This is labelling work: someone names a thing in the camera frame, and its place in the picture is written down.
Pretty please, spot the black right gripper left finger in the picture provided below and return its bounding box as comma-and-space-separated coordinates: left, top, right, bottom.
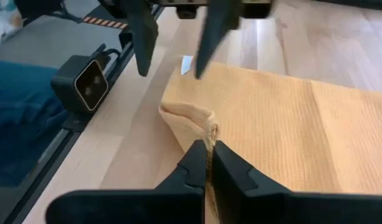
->
155, 140, 208, 191

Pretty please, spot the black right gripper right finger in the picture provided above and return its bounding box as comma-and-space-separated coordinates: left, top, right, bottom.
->
211, 140, 288, 224

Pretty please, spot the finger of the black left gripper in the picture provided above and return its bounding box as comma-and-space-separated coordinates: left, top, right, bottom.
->
128, 0, 159, 77
195, 0, 241, 78

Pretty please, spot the orange waffle weave towel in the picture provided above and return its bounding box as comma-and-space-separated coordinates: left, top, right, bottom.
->
158, 60, 382, 224

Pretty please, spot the white towel label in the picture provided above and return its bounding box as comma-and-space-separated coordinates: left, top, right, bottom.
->
180, 55, 195, 76

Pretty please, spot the black orange hazard strip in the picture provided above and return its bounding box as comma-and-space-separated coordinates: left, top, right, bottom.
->
81, 16, 129, 30

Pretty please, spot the black chair base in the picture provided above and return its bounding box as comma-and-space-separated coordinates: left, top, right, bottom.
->
14, 0, 83, 25

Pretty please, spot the floral patterned fabric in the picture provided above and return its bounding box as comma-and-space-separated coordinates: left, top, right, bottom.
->
0, 0, 24, 48

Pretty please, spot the person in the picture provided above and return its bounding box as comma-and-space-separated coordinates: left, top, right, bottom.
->
0, 58, 70, 189

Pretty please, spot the black table-level camera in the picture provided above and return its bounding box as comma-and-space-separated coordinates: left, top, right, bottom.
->
50, 54, 110, 115

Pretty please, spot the black aluminium table frame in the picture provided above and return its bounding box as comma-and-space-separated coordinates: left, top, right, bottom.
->
2, 0, 382, 224

